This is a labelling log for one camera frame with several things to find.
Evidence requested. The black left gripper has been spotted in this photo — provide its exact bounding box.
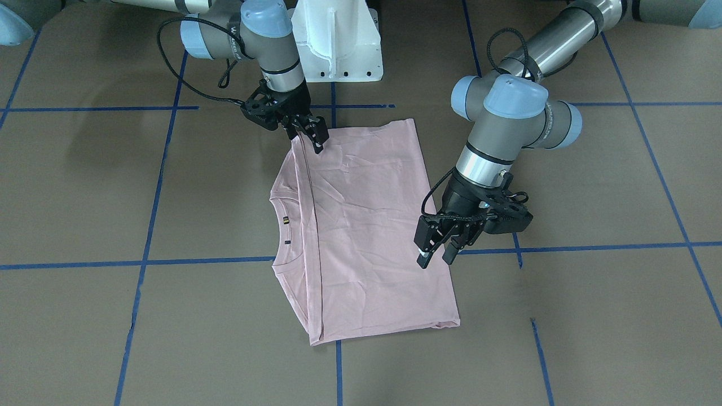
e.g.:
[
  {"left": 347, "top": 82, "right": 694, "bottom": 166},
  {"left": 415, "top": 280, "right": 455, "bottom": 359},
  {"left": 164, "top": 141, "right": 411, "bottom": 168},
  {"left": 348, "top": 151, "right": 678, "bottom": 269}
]
[{"left": 413, "top": 168, "right": 497, "bottom": 269}]

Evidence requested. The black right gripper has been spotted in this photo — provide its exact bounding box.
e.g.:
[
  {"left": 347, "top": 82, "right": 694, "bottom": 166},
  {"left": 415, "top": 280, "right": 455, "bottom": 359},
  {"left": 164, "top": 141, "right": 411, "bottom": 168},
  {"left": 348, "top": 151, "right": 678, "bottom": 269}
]
[{"left": 274, "top": 80, "right": 329, "bottom": 155}]

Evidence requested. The pink Snoopy t-shirt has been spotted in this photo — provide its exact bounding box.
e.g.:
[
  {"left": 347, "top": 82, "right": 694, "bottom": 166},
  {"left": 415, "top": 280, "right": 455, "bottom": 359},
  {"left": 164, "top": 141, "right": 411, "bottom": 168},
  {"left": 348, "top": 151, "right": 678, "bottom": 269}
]
[{"left": 269, "top": 118, "right": 461, "bottom": 346}]

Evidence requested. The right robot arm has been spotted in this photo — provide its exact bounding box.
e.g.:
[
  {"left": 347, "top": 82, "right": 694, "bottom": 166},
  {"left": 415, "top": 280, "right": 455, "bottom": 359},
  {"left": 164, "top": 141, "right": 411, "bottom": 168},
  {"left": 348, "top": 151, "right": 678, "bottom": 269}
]
[{"left": 125, "top": 1, "right": 329, "bottom": 154}]

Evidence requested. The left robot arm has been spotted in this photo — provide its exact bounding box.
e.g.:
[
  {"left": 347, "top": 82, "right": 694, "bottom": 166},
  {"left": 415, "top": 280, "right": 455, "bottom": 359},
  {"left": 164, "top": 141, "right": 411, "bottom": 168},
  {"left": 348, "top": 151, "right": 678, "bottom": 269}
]
[{"left": 413, "top": 1, "right": 720, "bottom": 268}]

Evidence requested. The white pillar with base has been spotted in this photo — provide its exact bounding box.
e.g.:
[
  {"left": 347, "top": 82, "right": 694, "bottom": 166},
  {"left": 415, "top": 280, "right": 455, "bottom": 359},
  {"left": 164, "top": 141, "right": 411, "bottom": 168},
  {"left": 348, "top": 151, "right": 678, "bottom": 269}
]
[{"left": 287, "top": 1, "right": 384, "bottom": 83}]

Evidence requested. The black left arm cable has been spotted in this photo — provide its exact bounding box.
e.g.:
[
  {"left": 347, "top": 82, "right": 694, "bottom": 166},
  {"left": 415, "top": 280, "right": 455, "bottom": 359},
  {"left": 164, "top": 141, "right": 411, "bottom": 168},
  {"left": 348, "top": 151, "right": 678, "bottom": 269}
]
[{"left": 420, "top": 28, "right": 551, "bottom": 218}]

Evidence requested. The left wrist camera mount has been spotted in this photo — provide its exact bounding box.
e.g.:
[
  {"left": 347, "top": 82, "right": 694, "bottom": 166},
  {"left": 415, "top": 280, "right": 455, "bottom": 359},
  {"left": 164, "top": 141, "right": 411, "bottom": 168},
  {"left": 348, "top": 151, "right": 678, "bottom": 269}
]
[{"left": 481, "top": 172, "right": 533, "bottom": 235}]

